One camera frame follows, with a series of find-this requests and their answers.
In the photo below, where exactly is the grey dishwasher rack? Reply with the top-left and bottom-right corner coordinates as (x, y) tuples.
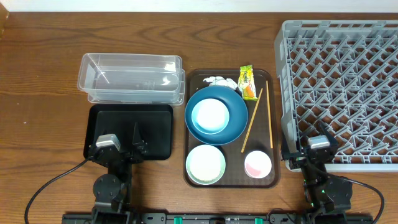
(274, 20), (397, 172)

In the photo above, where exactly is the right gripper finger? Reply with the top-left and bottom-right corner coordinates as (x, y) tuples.
(280, 133), (291, 161)
(318, 121), (338, 146)

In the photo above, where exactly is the clear plastic bin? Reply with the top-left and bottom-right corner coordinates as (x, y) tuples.
(77, 53), (185, 105)

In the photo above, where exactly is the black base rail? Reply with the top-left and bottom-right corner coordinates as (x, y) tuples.
(61, 212), (374, 224)

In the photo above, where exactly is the dark blue plate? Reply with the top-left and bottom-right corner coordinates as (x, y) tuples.
(185, 86), (248, 146)

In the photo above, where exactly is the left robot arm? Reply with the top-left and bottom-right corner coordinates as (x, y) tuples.
(88, 123), (147, 224)

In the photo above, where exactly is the black plastic tray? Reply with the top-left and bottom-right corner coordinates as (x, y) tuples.
(83, 104), (173, 160)

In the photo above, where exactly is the mint green rice bowl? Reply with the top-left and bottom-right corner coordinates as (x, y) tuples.
(185, 144), (226, 185)

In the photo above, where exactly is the white tissue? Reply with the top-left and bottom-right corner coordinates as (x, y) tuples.
(203, 76), (238, 90)

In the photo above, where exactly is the brown serving tray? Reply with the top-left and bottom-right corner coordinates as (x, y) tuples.
(185, 70), (280, 189)

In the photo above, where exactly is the light blue small bowl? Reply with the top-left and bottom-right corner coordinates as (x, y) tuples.
(191, 98), (229, 134)

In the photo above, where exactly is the pink white cup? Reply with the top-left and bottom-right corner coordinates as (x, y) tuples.
(244, 151), (272, 179)

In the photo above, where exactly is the yellow green snack wrapper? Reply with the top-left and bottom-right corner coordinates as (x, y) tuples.
(238, 65), (257, 100)

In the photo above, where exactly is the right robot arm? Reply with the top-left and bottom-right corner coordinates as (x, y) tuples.
(281, 123), (353, 223)

